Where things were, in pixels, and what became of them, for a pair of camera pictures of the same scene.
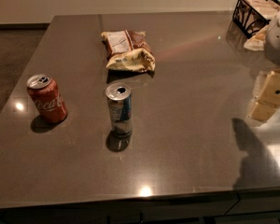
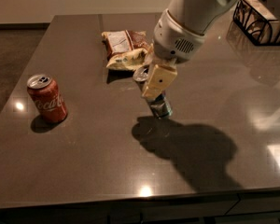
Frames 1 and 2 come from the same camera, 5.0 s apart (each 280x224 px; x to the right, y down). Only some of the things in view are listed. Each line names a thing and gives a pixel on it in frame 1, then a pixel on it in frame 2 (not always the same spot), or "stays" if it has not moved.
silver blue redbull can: x=119 y=96 → x=161 y=106
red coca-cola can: x=47 y=97 stays
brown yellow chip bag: x=129 y=49 stays
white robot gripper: x=278 y=42 → x=173 y=42
